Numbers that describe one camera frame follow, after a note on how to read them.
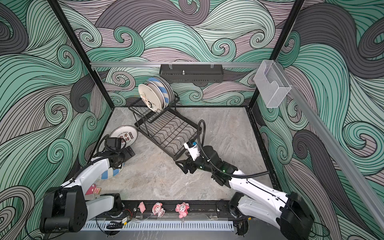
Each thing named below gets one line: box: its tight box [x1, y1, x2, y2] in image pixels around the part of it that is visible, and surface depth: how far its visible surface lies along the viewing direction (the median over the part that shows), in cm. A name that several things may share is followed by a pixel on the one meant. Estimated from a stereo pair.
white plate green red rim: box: [142, 80, 166, 111], surface depth 82 cm
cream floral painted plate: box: [138, 83, 162, 113], surface depth 90 cm
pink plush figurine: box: [175, 202, 190, 219], surface depth 72 cm
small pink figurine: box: [137, 201, 146, 214], surface depth 74 cm
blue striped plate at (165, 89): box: [145, 77, 172, 109], surface depth 84 cm
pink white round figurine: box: [152, 202, 166, 217], surface depth 73 cm
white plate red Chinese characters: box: [109, 125, 138, 149], surface depth 105 cm
